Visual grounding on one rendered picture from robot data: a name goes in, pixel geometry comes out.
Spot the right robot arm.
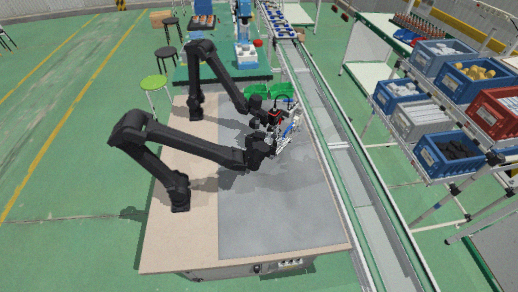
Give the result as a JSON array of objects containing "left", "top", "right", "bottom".
[{"left": 107, "top": 108, "right": 270, "bottom": 213}]

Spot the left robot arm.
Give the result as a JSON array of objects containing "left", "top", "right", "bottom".
[{"left": 183, "top": 39, "right": 266, "bottom": 129}]

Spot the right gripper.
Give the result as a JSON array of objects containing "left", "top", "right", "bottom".
[{"left": 245, "top": 133, "right": 277, "bottom": 157}]

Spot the green round stool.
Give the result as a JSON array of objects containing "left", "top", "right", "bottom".
[{"left": 140, "top": 74, "right": 173, "bottom": 122}]

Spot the green plastic bin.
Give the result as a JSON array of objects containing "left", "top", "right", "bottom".
[
  {"left": 268, "top": 82, "right": 294, "bottom": 100},
  {"left": 243, "top": 84, "right": 268, "bottom": 101}
]

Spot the green-topped workbench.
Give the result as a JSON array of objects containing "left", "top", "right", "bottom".
[{"left": 172, "top": 0, "right": 273, "bottom": 95}]

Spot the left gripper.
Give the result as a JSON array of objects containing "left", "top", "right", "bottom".
[{"left": 261, "top": 108, "right": 274, "bottom": 132}]

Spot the grey bench mat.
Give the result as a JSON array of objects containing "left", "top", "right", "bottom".
[{"left": 218, "top": 93, "right": 348, "bottom": 260}]

